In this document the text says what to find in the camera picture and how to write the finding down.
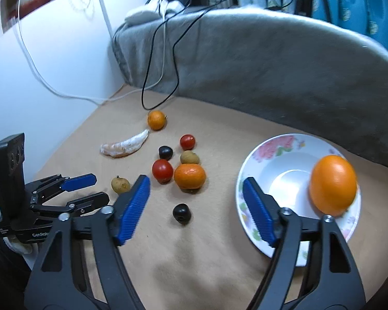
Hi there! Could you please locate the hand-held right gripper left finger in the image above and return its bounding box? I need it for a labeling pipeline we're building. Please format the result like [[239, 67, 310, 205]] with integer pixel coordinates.
[[24, 174, 151, 310]]

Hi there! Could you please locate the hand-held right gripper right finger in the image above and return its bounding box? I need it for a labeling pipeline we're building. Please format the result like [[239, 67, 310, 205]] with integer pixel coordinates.
[[242, 177, 367, 310]]

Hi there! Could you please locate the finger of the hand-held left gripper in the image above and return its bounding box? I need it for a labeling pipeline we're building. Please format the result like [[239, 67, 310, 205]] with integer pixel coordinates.
[[25, 173, 98, 205], [31, 192, 110, 218]]

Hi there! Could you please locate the white floral plate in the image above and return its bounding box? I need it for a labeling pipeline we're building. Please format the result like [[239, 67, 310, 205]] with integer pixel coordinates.
[[235, 133, 362, 267]]

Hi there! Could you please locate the medium mandarin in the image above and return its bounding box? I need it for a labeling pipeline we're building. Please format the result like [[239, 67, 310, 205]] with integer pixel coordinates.
[[174, 163, 206, 192]]

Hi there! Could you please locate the kiwi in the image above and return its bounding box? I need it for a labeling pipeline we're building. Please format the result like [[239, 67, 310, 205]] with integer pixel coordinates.
[[180, 150, 200, 165]]

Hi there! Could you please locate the large orange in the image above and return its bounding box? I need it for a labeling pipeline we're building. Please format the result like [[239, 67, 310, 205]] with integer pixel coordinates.
[[309, 155, 358, 217]]

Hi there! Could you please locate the small red cherry tomato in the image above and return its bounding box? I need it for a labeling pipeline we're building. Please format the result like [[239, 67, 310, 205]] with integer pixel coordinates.
[[180, 134, 196, 151]]

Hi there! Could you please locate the small mandarin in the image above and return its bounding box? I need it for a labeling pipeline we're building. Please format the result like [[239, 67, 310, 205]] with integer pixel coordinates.
[[147, 110, 166, 131]]

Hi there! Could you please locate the grey blanket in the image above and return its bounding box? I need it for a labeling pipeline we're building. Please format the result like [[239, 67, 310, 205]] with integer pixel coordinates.
[[111, 6, 388, 175]]

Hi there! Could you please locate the black cable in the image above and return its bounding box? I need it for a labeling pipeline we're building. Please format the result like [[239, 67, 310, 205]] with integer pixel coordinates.
[[111, 0, 259, 110]]

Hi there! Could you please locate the white cable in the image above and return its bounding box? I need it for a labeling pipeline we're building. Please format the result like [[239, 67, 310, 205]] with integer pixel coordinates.
[[18, 6, 169, 102]]

